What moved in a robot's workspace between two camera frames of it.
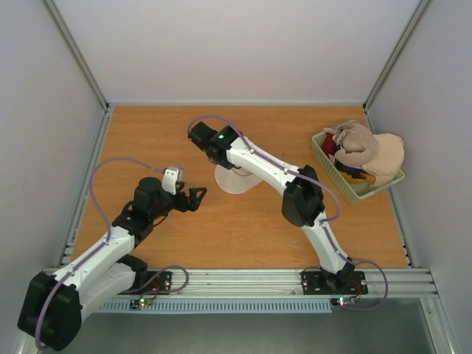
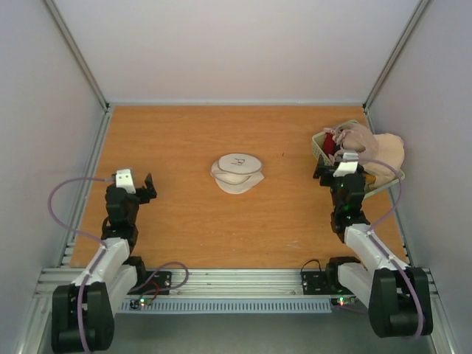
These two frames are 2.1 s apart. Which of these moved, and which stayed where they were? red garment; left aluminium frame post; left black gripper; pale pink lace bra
Moved: left black gripper
Stayed: red garment; left aluminium frame post; pale pink lace bra
